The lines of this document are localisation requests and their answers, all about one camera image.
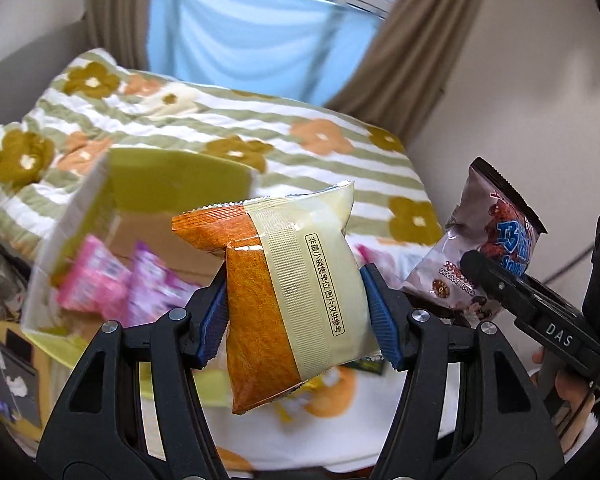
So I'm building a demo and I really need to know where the dark printed card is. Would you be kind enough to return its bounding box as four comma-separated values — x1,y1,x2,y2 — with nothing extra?
0,332,43,428

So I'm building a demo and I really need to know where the blue curtain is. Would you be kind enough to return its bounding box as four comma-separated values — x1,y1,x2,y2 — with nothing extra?
147,0,387,107

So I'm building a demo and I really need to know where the purple snack packet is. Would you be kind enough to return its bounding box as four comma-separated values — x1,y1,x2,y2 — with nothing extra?
126,241,202,328

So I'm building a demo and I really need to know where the person's right hand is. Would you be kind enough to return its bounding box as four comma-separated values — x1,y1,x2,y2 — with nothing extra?
532,347,597,456

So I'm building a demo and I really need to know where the brown curtain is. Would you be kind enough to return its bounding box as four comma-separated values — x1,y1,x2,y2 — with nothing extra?
324,0,492,153
84,0,167,70

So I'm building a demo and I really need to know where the floral striped blanket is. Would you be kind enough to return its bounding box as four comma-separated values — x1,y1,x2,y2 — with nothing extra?
0,49,445,273

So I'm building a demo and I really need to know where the black cable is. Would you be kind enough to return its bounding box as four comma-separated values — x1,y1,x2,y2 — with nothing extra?
542,240,600,285

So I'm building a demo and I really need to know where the orange and cream snack packet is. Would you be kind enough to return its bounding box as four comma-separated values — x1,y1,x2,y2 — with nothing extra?
171,181,381,415

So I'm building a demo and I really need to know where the cardboard box with green flaps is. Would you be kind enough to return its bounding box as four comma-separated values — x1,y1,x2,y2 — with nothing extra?
22,147,261,356

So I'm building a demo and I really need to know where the yellow snack packet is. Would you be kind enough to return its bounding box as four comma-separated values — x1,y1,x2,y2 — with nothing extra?
274,377,323,423

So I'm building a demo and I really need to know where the brown chocolate snack packet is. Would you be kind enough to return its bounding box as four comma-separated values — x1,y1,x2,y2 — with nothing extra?
397,156,548,328

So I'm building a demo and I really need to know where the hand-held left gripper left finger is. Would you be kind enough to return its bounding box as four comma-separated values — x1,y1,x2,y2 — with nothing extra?
36,260,261,480

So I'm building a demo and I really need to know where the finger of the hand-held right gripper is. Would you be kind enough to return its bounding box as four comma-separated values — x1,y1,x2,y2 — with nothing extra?
460,249,548,332

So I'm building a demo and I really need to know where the small dark green packet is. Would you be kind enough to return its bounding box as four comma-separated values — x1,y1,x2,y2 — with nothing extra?
349,354,387,377

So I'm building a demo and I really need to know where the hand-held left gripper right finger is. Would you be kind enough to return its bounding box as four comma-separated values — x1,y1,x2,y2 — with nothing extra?
357,262,566,480

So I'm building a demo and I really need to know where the pink snack packet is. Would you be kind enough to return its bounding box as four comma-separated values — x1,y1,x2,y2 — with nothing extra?
354,244,398,283
56,236,132,312

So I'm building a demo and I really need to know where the white fruit-print sheet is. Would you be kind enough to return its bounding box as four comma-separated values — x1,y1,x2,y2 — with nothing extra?
200,240,548,478

